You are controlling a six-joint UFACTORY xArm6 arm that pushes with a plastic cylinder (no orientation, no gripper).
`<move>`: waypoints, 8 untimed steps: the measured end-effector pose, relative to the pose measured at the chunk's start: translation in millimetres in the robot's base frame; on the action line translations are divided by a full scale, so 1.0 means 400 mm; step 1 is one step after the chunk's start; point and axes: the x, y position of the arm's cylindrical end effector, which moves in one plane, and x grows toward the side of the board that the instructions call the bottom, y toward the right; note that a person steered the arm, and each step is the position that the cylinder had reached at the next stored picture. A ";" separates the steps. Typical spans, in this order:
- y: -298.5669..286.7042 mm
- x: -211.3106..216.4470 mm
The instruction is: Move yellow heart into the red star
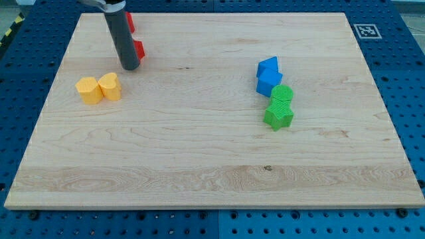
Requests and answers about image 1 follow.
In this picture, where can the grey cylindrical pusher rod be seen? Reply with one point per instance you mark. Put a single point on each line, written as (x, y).
(116, 18)

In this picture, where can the white fiducial marker tag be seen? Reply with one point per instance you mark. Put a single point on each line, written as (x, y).
(367, 31)

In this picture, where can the blue triangle block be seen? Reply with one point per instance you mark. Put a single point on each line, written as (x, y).
(270, 63)

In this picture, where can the wooden board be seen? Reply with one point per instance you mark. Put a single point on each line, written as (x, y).
(188, 132)

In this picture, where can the yellow hexagon block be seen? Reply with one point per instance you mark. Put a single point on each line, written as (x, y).
(89, 90)

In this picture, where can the green cylinder block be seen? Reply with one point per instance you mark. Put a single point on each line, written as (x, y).
(281, 93)

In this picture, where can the yellow heart block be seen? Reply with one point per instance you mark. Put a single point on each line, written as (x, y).
(110, 86)

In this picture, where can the red star block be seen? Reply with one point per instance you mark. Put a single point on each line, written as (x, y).
(139, 49)

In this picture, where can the blue cube block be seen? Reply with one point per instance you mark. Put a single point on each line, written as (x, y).
(267, 80)

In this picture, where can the red block at top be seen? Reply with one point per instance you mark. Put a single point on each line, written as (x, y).
(130, 22)

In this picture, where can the green star block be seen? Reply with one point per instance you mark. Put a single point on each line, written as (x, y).
(278, 114)

